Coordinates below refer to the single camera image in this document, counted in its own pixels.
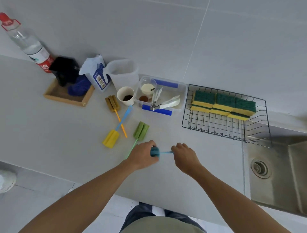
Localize olive green shirt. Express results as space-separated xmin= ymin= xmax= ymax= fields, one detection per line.
xmin=121 ymin=216 xmax=204 ymax=233

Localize person's right forearm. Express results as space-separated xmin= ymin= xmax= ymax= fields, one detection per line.
xmin=184 ymin=165 xmax=292 ymax=233

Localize wooden tray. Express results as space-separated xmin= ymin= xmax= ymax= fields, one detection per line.
xmin=44 ymin=78 xmax=95 ymax=107

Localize metal sink drain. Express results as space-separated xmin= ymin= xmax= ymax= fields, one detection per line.
xmin=251 ymin=158 xmax=271 ymax=179

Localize brown sponge brush orange handle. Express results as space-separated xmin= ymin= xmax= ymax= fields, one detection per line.
xmin=105 ymin=95 xmax=128 ymax=138

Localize white shoe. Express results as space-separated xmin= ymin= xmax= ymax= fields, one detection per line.
xmin=0 ymin=169 xmax=17 ymax=194

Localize person's left hand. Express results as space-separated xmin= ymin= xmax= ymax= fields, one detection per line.
xmin=126 ymin=140 xmax=161 ymax=171

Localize green sponge brush green handle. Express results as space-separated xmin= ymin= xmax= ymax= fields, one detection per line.
xmin=125 ymin=121 xmax=150 ymax=160

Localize clear plastic measuring jug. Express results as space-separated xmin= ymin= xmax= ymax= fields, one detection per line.
xmin=106 ymin=59 xmax=139 ymax=92

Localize white and blue paper bag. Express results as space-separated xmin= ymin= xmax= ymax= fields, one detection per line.
xmin=79 ymin=55 xmax=112 ymax=93

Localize small clear cup white cream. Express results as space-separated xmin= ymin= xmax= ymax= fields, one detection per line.
xmin=140 ymin=77 xmax=157 ymax=96

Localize black plastic container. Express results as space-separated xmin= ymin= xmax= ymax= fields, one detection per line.
xmin=49 ymin=56 xmax=80 ymax=87

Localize metal tongs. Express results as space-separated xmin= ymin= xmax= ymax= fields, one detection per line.
xmin=151 ymin=88 xmax=163 ymax=111

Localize yellow sponge brush blue handle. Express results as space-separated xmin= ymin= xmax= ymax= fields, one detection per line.
xmin=102 ymin=106 xmax=133 ymax=148

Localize clear bottle with red cap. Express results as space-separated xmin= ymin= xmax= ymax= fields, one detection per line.
xmin=0 ymin=12 xmax=55 ymax=73

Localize white paper cup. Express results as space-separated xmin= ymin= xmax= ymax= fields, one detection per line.
xmin=117 ymin=86 xmax=135 ymax=106

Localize clear storage box blue handles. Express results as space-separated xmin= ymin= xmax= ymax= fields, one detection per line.
xmin=135 ymin=76 xmax=187 ymax=116

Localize blue jeans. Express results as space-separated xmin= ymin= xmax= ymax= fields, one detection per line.
xmin=120 ymin=202 xmax=207 ymax=233

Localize teal sponge brush blue handle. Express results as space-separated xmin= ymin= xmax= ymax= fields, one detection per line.
xmin=150 ymin=146 xmax=173 ymax=158

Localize black wire dish rack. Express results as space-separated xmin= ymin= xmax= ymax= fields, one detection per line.
xmin=181 ymin=84 xmax=272 ymax=148

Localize person's left forearm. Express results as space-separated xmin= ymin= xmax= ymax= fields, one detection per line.
xmin=18 ymin=159 xmax=140 ymax=233

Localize stainless steel sink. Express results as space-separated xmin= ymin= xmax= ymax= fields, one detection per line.
xmin=243 ymin=125 xmax=307 ymax=216

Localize blue cloth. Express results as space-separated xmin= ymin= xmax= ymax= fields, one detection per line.
xmin=68 ymin=75 xmax=92 ymax=97

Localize stack of green yellow sponges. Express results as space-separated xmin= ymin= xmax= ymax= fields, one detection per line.
xmin=190 ymin=90 xmax=256 ymax=121

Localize person's right hand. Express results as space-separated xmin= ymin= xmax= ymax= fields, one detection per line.
xmin=171 ymin=143 xmax=203 ymax=177

